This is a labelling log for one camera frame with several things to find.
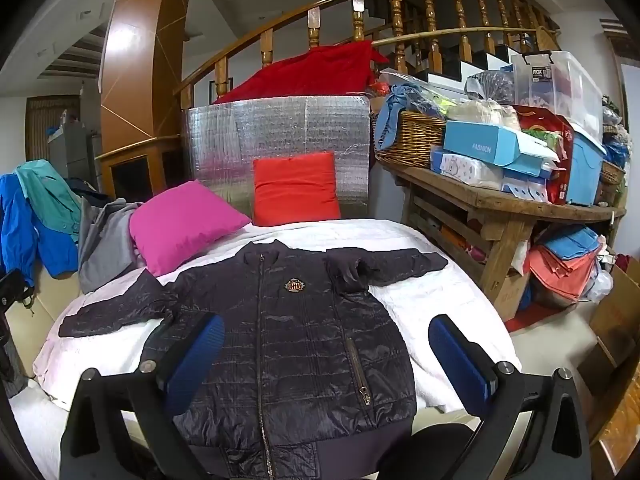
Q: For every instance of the clear plastic storage box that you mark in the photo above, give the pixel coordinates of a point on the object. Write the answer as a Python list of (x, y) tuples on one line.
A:
[(565, 80)]

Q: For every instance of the open cardboard box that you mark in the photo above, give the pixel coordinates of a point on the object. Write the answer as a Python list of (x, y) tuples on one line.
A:
[(615, 320)]

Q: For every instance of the large red cloth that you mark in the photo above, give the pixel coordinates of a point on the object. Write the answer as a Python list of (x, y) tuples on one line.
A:
[(310, 75)]

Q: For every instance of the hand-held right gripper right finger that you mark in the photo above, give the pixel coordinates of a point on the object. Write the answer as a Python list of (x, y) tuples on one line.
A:
[(460, 360)]

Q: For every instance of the wooden bench table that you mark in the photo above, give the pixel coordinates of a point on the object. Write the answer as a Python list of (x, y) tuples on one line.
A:
[(500, 210)]

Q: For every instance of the blue folded cloth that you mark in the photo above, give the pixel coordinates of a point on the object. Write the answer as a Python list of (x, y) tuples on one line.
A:
[(570, 242)]

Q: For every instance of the red pillow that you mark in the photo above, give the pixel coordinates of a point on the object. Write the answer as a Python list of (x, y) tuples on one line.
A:
[(295, 190)]

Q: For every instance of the grey garment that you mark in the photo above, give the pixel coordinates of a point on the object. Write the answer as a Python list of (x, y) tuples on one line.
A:
[(105, 245)]

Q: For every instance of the black mesh shorts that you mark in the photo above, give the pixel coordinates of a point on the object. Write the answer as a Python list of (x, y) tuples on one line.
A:
[(300, 335)]

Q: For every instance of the wooden cabinet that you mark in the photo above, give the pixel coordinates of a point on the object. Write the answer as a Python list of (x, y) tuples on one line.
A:
[(150, 147)]

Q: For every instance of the small wicker basket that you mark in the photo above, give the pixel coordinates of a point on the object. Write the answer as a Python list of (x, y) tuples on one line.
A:
[(611, 172)]

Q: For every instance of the white plastic bag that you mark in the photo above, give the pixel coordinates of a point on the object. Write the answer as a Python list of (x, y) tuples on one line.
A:
[(599, 285)]

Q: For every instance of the grey appliance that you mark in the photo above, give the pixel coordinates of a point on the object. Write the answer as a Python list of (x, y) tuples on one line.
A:
[(70, 150)]

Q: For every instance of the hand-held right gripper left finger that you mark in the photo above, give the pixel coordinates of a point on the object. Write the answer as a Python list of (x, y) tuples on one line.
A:
[(195, 360)]

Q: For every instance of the large wicker basket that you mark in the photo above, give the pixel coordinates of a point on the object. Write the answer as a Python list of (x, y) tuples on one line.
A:
[(410, 140)]

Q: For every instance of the red printed bag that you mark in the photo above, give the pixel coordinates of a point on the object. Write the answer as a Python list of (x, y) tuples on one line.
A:
[(562, 160)]

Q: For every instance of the pink pillow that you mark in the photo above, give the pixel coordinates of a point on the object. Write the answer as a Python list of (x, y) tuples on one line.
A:
[(185, 225)]

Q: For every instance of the blue plastic bin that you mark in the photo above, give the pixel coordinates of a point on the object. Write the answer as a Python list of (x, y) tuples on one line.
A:
[(585, 170)]

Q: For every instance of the wooden column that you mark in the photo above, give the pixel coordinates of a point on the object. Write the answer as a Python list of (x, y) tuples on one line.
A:
[(135, 60)]

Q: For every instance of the wooden stair railing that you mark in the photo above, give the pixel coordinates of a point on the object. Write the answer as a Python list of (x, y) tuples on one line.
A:
[(396, 10)]

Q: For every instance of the clear bag with dark contents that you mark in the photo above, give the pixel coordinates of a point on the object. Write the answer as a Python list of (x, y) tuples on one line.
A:
[(492, 87)]

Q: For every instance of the brown slatted door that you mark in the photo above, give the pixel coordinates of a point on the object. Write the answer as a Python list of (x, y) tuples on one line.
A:
[(40, 125)]

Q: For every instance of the small cardboard box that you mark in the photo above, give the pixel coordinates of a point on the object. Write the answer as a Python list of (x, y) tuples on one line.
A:
[(512, 295)]

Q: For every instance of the dark navy garment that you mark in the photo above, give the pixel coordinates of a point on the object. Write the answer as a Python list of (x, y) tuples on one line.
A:
[(85, 187)]

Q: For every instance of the blue jacket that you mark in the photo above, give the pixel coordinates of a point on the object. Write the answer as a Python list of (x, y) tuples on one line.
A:
[(50, 250)]

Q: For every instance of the teal shirt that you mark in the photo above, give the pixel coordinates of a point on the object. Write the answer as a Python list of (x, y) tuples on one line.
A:
[(45, 185)]

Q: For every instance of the silver foil insulation panel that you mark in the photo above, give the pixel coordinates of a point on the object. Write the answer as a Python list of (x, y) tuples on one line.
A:
[(225, 135)]

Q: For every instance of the toilet paper pack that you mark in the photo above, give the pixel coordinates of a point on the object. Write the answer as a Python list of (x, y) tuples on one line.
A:
[(525, 190), (465, 167)]

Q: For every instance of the stack of orange folded cloths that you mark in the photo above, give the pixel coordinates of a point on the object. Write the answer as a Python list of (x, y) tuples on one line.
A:
[(555, 270)]

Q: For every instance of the light blue cardboard box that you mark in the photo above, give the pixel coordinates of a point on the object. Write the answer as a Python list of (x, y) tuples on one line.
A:
[(475, 142)]

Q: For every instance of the red floor mat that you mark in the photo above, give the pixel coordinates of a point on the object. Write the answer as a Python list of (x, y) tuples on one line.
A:
[(530, 317)]

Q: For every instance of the white blanket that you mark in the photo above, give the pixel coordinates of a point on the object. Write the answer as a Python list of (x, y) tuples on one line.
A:
[(440, 295)]

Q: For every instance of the beige sofa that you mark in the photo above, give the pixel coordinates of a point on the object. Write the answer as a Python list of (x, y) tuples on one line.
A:
[(45, 300)]

